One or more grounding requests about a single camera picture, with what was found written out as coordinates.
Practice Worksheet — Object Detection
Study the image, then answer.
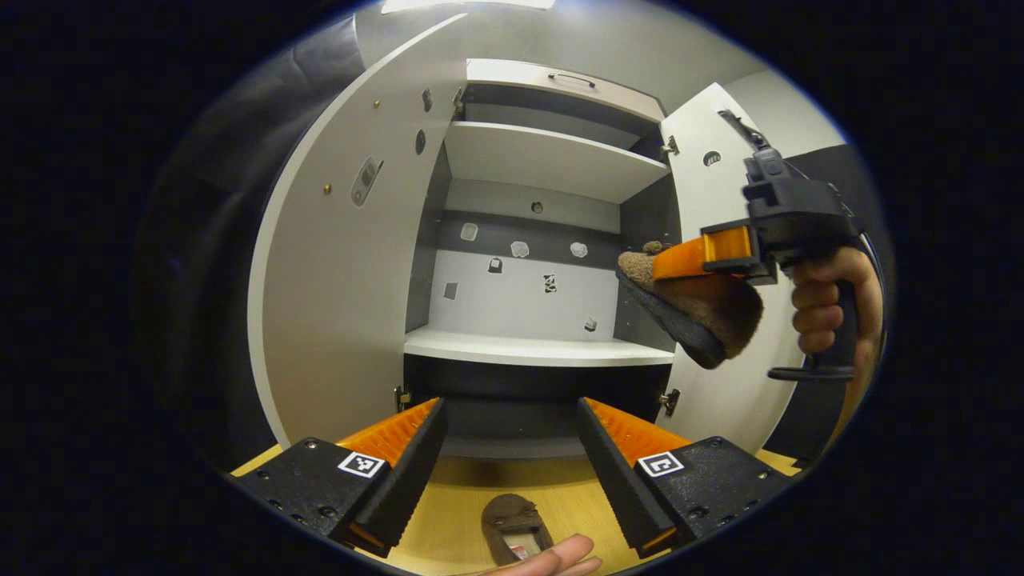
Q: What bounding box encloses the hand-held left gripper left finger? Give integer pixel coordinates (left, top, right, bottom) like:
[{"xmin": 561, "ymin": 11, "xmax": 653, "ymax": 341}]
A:
[{"xmin": 228, "ymin": 398, "xmax": 449, "ymax": 559}]

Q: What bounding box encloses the white cabinet shelf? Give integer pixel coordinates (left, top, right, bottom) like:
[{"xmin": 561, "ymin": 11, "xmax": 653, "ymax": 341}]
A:
[
  {"xmin": 442, "ymin": 120, "xmax": 671, "ymax": 205},
  {"xmin": 402, "ymin": 324, "xmax": 677, "ymax": 369}
]

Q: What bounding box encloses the white cabinet door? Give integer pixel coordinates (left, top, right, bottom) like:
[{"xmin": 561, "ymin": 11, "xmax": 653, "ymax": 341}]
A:
[
  {"xmin": 246, "ymin": 12, "xmax": 469, "ymax": 449},
  {"xmin": 658, "ymin": 82, "xmax": 809, "ymax": 457}
]

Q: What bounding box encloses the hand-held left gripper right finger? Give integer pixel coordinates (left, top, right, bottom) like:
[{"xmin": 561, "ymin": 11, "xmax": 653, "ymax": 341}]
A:
[{"xmin": 576, "ymin": 398, "xmax": 797, "ymax": 559}]

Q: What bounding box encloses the brown fuzzy shoe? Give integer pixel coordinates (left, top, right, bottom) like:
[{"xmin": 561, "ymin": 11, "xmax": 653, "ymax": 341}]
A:
[
  {"xmin": 614, "ymin": 240, "xmax": 765, "ymax": 370},
  {"xmin": 480, "ymin": 494, "xmax": 554, "ymax": 567}
]

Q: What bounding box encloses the ceiling light panel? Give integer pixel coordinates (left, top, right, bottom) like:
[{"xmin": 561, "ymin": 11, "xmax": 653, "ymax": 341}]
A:
[{"xmin": 380, "ymin": 0, "xmax": 557, "ymax": 14}]

